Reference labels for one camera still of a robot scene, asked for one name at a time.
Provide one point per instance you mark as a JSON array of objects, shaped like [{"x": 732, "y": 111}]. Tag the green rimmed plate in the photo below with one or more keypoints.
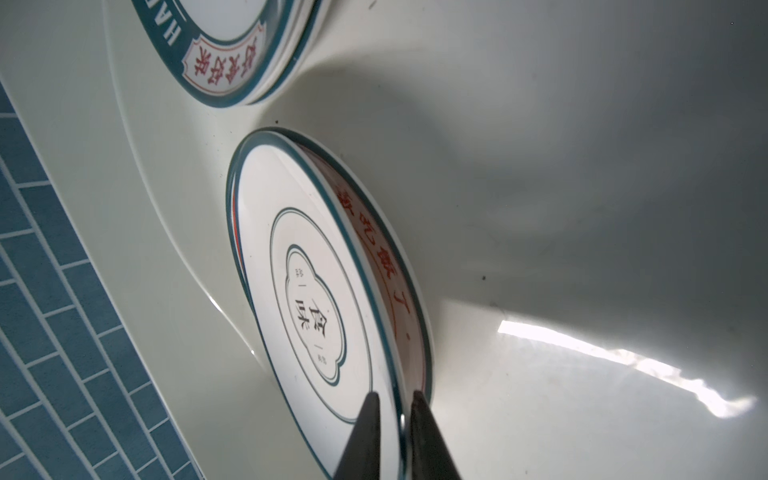
[
  {"x": 218, "y": 51},
  {"x": 305, "y": 42}
]

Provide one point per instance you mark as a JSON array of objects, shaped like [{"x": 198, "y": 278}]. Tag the white plate clover motif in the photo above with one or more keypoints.
[{"x": 318, "y": 308}]

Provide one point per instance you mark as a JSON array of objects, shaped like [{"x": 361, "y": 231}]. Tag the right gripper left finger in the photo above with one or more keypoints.
[{"x": 361, "y": 457}]

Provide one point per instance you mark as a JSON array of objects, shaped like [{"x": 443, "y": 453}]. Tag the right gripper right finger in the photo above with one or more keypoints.
[{"x": 431, "y": 459}]

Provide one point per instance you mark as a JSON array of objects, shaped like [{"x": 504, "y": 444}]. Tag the white plastic bin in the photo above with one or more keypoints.
[{"x": 580, "y": 188}]

